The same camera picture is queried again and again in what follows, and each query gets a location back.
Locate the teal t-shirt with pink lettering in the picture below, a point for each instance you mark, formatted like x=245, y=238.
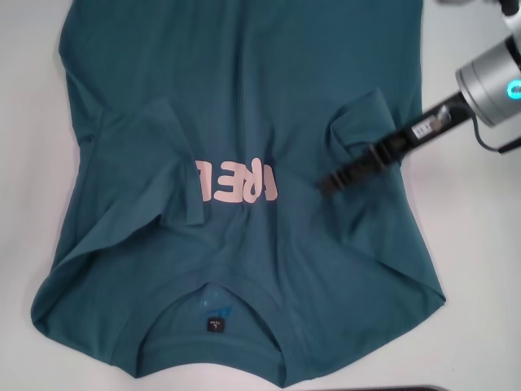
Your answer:
x=244, y=81

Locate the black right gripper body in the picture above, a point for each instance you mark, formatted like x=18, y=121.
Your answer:
x=419, y=130

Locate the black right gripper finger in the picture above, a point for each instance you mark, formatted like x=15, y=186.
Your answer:
x=346, y=175

